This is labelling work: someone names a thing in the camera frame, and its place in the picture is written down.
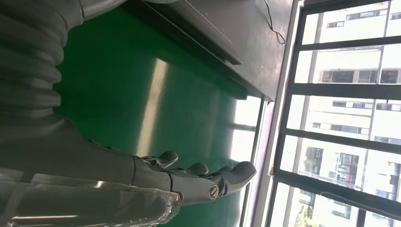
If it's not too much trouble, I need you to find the black window frame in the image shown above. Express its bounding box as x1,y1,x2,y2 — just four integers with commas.
266,0,401,227

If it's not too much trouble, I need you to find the green conveyor belt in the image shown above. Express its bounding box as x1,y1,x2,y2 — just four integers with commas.
53,6,262,227

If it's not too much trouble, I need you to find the green tree outside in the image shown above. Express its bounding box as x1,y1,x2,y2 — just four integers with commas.
294,203,318,227

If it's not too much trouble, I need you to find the white building outside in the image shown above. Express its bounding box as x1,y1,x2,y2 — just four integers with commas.
280,0,401,227

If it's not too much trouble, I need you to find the transparent plastic wrist guard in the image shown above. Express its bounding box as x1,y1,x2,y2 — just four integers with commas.
0,169,183,227

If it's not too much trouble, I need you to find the thin black power cable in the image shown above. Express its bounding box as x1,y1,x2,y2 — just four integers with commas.
264,0,287,45

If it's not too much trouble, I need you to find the aluminium conveyor frame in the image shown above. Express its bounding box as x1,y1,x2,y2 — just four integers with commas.
239,97,277,227

